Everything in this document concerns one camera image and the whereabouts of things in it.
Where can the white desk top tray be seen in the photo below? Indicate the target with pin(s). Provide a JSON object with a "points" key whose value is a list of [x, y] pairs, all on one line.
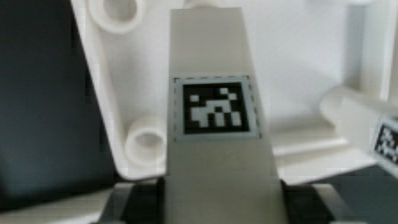
{"points": [[321, 43]]}

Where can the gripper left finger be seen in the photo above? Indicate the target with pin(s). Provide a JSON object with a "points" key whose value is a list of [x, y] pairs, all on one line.
{"points": [[136, 203]]}

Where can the white U-shaped fence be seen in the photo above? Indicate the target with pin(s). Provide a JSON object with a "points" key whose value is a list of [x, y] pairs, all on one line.
{"points": [[70, 211]]}

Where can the white desk leg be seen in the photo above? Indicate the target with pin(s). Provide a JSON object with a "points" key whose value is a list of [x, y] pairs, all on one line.
{"points": [[365, 119], [223, 186]]}

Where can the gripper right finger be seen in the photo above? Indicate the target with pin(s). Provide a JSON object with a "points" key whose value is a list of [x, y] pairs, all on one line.
{"points": [[316, 205]]}

